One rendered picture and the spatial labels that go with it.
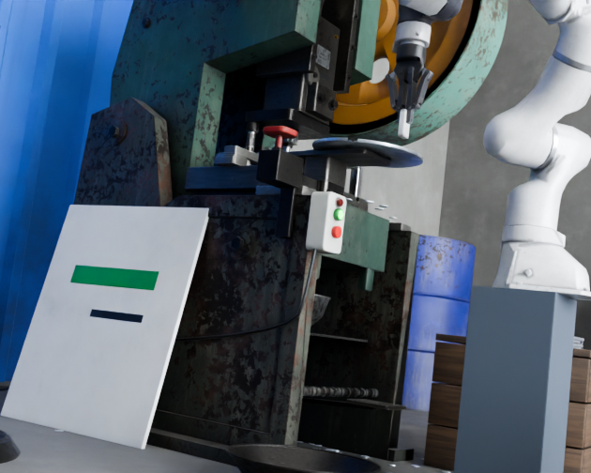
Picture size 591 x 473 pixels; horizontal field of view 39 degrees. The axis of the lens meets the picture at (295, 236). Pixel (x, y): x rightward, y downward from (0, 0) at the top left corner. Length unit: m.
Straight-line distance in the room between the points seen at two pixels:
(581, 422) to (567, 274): 0.50
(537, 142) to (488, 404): 0.57
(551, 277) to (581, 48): 0.47
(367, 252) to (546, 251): 0.57
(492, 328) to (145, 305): 0.85
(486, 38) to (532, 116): 0.73
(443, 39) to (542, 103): 0.76
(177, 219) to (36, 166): 1.05
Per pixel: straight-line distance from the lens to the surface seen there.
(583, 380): 2.17
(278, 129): 1.87
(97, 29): 3.32
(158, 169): 2.23
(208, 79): 2.33
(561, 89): 1.84
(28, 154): 3.07
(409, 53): 2.15
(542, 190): 1.85
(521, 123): 1.84
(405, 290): 2.28
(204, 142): 2.30
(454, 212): 5.71
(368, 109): 2.60
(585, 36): 1.83
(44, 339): 2.30
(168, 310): 2.04
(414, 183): 5.41
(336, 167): 2.18
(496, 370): 1.78
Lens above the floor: 0.30
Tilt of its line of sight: 7 degrees up
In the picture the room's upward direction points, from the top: 7 degrees clockwise
